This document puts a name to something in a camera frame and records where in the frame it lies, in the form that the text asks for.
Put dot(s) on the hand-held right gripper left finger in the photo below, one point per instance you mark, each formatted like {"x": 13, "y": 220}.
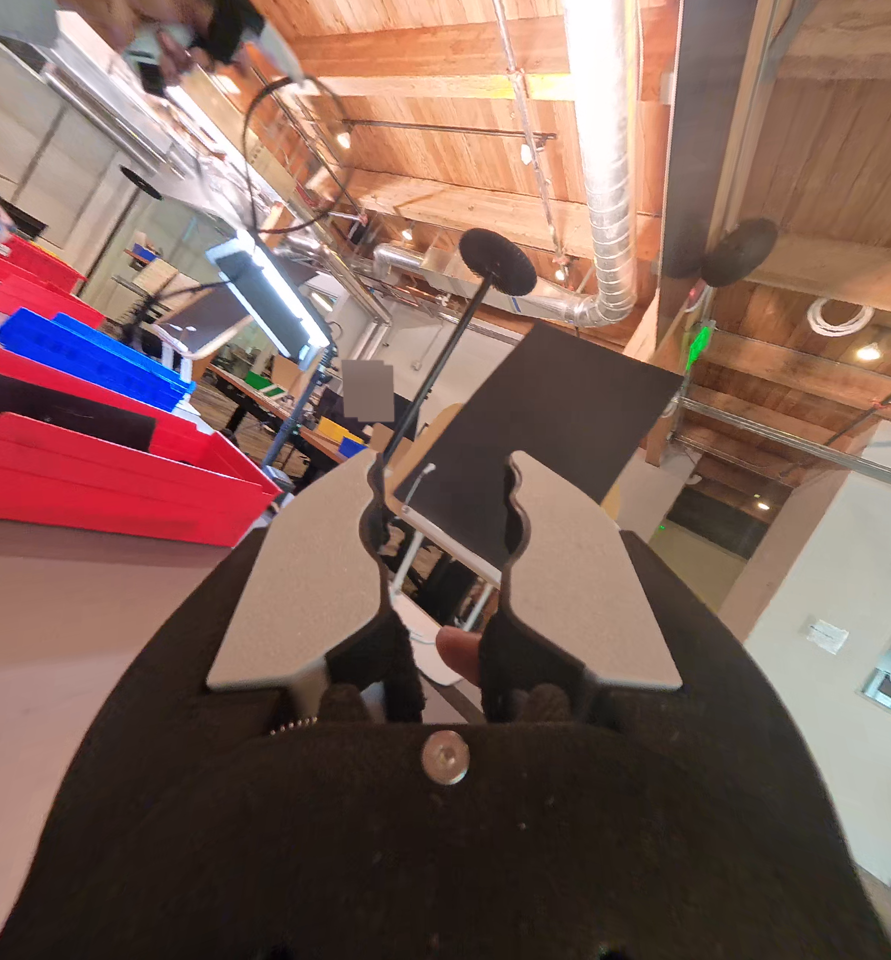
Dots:
{"x": 303, "y": 592}

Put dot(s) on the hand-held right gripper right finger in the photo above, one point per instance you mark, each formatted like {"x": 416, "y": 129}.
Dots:
{"x": 588, "y": 600}

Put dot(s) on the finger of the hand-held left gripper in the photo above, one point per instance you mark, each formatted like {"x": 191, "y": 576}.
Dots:
{"x": 280, "y": 52}

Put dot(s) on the person's left hand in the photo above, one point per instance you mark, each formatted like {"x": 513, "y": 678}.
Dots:
{"x": 115, "y": 19}

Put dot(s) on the person's right hand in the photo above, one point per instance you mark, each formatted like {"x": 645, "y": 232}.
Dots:
{"x": 460, "y": 656}

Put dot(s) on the ceiling spotlight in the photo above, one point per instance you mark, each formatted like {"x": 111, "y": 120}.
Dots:
{"x": 868, "y": 351}
{"x": 343, "y": 139}

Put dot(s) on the white stand base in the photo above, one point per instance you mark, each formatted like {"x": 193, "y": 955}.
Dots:
{"x": 434, "y": 645}

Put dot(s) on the white bar with thin antenna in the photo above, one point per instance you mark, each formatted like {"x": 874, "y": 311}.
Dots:
{"x": 453, "y": 544}

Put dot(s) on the small blue bin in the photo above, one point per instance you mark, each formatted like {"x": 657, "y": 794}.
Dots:
{"x": 352, "y": 447}

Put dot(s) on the small yellow bin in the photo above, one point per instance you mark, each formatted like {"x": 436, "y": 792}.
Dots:
{"x": 337, "y": 429}

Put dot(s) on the black pole with disc top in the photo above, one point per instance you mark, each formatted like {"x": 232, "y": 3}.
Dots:
{"x": 140, "y": 182}
{"x": 498, "y": 262}

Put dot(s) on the large black tilted board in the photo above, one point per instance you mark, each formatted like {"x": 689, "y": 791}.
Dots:
{"x": 558, "y": 420}

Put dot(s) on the red plastic bin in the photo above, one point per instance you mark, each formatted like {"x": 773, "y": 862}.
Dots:
{"x": 115, "y": 487}
{"x": 10, "y": 360}

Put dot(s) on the glowing light panel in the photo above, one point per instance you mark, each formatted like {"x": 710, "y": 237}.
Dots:
{"x": 280, "y": 292}

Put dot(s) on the green exit sign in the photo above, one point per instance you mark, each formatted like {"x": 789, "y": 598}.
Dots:
{"x": 699, "y": 346}

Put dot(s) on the distant red bin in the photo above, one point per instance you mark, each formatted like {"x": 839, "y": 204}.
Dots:
{"x": 40, "y": 300}
{"x": 33, "y": 259}

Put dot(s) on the dark blue bin stack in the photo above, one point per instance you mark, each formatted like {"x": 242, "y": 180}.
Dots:
{"x": 93, "y": 352}

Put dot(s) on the black ceiling dome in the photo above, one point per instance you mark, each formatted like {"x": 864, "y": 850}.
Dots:
{"x": 742, "y": 251}

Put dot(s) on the white wall notice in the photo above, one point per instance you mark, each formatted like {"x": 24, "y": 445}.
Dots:
{"x": 826, "y": 636}

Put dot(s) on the white stand frame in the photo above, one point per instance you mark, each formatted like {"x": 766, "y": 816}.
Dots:
{"x": 179, "y": 360}

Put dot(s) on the black tilted board white frame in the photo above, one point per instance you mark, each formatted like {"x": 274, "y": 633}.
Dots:
{"x": 205, "y": 319}

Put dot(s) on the silver rectangular duct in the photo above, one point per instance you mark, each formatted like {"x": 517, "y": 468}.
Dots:
{"x": 453, "y": 270}

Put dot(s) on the silver spiral duct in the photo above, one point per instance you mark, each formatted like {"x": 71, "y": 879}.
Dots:
{"x": 607, "y": 150}

